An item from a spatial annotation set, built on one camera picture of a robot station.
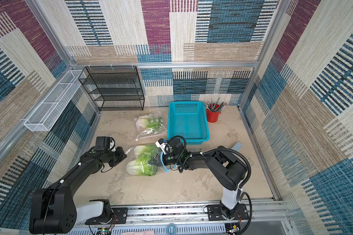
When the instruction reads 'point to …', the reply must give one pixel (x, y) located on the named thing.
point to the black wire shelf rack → (113, 88)
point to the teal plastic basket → (189, 119)
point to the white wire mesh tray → (45, 115)
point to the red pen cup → (212, 117)
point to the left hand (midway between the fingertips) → (128, 154)
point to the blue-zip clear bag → (158, 157)
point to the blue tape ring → (169, 225)
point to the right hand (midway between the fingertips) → (153, 163)
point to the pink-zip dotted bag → (144, 132)
